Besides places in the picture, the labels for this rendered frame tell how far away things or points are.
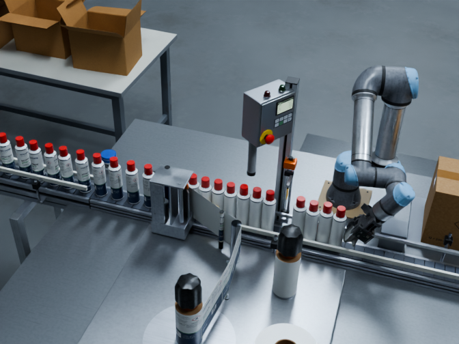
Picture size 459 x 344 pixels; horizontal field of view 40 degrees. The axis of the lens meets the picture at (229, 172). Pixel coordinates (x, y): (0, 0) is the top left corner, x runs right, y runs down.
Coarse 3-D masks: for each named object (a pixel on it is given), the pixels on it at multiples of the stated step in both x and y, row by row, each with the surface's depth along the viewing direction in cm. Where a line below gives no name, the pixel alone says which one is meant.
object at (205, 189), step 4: (204, 176) 249; (204, 180) 247; (208, 180) 247; (204, 184) 248; (208, 184) 248; (200, 188) 250; (204, 188) 249; (208, 188) 249; (200, 192) 250; (204, 192) 249; (208, 192) 250; (204, 196) 250; (208, 196) 251; (208, 200) 252
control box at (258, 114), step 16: (256, 96) 223; (272, 96) 223; (288, 96) 226; (256, 112) 223; (272, 112) 225; (288, 112) 231; (256, 128) 226; (272, 128) 229; (288, 128) 236; (256, 144) 230
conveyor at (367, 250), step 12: (108, 192) 271; (120, 204) 266; (276, 228) 257; (324, 252) 247; (336, 252) 247; (372, 252) 248; (384, 264) 243; (420, 264) 243; (432, 264) 243; (444, 264) 243; (432, 276) 238; (444, 276) 239
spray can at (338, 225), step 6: (342, 210) 235; (336, 216) 238; (342, 216) 237; (336, 222) 238; (342, 222) 237; (336, 228) 240; (342, 228) 240; (330, 234) 245; (336, 234) 241; (342, 234) 242; (330, 240) 245; (336, 240) 243
